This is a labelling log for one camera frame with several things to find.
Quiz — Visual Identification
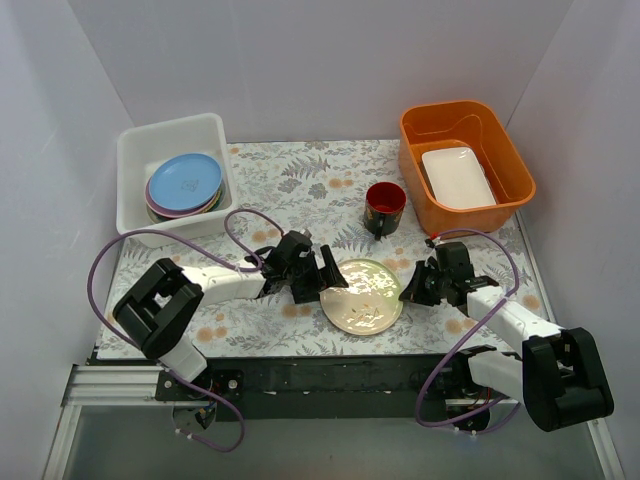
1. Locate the pink round plate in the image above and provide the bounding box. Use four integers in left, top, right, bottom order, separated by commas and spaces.
145, 188, 224, 219

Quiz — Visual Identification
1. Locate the floral table mat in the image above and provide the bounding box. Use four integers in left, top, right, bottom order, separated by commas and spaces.
97, 139, 551, 359

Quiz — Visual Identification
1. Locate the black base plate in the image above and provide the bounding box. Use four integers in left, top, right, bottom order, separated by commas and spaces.
89, 349, 571, 421

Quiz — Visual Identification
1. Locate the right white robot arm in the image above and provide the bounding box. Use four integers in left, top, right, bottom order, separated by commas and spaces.
399, 242, 614, 432

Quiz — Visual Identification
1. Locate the red black cup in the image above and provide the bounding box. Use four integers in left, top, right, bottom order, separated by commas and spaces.
363, 182, 407, 241

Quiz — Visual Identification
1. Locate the white translucent plastic bin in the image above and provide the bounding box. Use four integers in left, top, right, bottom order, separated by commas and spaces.
116, 113, 239, 239

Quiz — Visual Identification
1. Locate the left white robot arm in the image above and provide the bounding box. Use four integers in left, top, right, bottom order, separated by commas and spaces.
113, 231, 348, 400

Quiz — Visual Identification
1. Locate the blue round plate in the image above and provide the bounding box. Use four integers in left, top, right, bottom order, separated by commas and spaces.
148, 153, 222, 211

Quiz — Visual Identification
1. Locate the white rectangular plate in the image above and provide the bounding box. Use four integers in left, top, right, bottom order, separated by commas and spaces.
421, 147, 496, 210

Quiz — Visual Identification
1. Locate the aluminium rail frame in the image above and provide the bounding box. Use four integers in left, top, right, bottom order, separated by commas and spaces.
42, 362, 626, 480

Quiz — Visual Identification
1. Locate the orange plastic bin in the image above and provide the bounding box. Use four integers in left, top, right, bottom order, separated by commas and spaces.
398, 100, 536, 234

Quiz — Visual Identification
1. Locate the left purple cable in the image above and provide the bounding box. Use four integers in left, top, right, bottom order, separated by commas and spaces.
85, 208, 286, 452

